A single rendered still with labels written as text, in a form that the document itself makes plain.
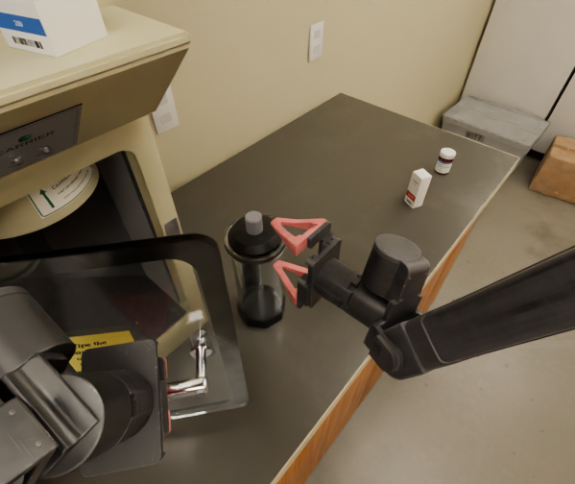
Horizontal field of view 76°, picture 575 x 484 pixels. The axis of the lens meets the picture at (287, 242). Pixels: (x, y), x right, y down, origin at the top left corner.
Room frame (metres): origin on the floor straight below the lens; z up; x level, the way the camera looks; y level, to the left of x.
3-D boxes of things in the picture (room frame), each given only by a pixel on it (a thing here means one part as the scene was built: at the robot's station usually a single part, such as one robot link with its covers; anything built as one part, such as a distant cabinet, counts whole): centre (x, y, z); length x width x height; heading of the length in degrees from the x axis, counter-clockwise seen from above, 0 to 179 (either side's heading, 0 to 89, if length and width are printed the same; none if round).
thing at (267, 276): (0.43, 0.05, 1.06); 0.11 x 0.11 x 0.21
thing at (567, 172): (2.00, -1.92, 0.14); 0.41 x 0.33 x 0.29; 55
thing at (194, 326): (0.19, 0.21, 1.19); 0.30 x 0.01 x 0.40; 100
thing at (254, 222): (0.43, 0.05, 1.18); 0.09 x 0.09 x 0.07
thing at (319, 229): (0.36, -0.02, 1.23); 0.09 x 0.07 x 0.07; 49
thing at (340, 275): (0.31, -0.07, 1.19); 0.07 x 0.07 x 0.10; 49
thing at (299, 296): (0.36, -0.02, 1.16); 0.09 x 0.07 x 0.07; 49
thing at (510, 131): (2.37, -1.46, 0.17); 0.60 x 0.42 x 0.33; 47
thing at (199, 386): (0.17, 0.13, 1.20); 0.10 x 0.05 x 0.03; 100
